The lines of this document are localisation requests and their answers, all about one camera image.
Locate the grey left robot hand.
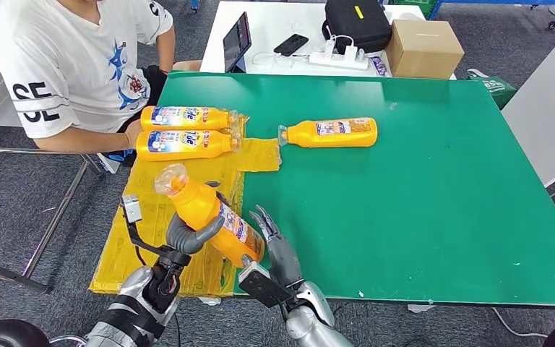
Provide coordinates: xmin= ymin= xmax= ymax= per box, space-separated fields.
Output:
xmin=166 ymin=181 xmax=231 ymax=256

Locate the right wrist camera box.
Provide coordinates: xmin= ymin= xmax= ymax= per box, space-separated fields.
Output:
xmin=238 ymin=260 xmax=293 ymax=309

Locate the white power strip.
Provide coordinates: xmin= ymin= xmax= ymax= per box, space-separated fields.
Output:
xmin=309 ymin=48 xmax=371 ymax=72

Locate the white table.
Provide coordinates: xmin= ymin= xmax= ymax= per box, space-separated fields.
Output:
xmin=199 ymin=0 xmax=460 ymax=82

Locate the yellow taped cardboard mat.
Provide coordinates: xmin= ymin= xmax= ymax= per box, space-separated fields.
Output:
xmin=90 ymin=113 xmax=283 ymax=297

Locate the person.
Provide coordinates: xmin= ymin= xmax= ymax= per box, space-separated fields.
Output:
xmin=0 ymin=0 xmax=202 ymax=166

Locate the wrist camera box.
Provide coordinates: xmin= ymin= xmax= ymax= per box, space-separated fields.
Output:
xmin=121 ymin=194 xmax=142 ymax=225
xmin=238 ymin=260 xmax=293 ymax=309

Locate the black tablet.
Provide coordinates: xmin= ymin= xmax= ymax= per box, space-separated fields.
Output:
xmin=223 ymin=11 xmax=254 ymax=74

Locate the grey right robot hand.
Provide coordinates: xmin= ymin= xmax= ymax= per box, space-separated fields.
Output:
xmin=249 ymin=205 xmax=305 ymax=291

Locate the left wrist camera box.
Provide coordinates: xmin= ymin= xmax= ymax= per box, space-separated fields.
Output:
xmin=121 ymin=194 xmax=142 ymax=225

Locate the orange detergent bottle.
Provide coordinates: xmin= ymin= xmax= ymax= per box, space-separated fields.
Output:
xmin=139 ymin=106 xmax=239 ymax=132
xmin=135 ymin=129 xmax=241 ymax=163
xmin=277 ymin=117 xmax=379 ymax=148
xmin=154 ymin=163 xmax=265 ymax=268

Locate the green shopping bag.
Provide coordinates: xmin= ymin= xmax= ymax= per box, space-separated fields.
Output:
xmin=465 ymin=69 xmax=518 ymax=110

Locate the black smartphone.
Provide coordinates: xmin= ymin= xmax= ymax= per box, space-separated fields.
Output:
xmin=273 ymin=33 xmax=310 ymax=57

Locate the brown cardboard box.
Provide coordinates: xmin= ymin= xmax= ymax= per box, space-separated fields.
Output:
xmin=385 ymin=20 xmax=465 ymax=80

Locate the blue metal rack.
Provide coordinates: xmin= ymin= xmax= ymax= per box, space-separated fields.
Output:
xmin=428 ymin=0 xmax=555 ymax=30

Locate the black zippered bag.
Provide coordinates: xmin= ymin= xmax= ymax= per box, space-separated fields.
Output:
xmin=322 ymin=0 xmax=394 ymax=54

